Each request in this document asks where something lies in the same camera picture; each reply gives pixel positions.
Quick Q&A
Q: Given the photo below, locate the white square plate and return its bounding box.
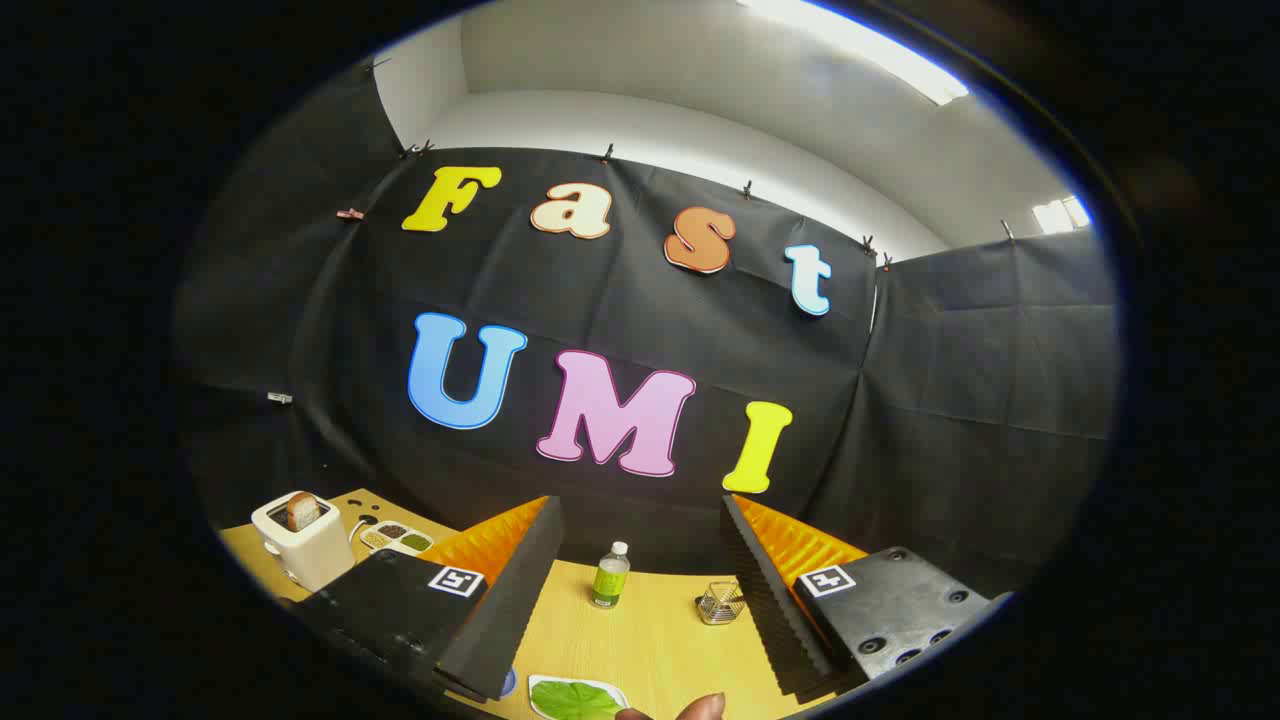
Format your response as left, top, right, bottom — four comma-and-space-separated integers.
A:
527, 675, 630, 720

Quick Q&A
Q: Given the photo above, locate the white divided condiment tray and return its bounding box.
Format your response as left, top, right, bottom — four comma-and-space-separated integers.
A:
360, 520, 435, 557

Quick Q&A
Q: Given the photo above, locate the long ceiling light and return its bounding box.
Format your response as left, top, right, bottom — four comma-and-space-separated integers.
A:
737, 0, 969, 107

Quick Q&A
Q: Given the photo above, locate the green lettuce leaf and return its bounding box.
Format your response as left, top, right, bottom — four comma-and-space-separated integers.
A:
535, 682, 621, 720

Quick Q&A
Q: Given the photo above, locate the metal wire basket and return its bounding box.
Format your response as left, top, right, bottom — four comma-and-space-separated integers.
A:
696, 580, 746, 626

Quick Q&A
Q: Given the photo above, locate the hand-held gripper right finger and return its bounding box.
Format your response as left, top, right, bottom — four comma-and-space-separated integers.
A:
721, 494, 1013, 699

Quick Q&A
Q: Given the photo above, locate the white toaster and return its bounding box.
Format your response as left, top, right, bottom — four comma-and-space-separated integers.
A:
250, 490, 356, 593

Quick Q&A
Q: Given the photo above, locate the green label plastic bottle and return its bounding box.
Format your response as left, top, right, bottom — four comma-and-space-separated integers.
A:
590, 541, 632, 609

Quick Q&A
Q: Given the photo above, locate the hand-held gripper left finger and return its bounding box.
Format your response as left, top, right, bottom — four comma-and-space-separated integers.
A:
285, 495, 565, 703

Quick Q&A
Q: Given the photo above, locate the small ceiling light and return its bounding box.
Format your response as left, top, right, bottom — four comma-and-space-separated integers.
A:
1032, 195, 1091, 235

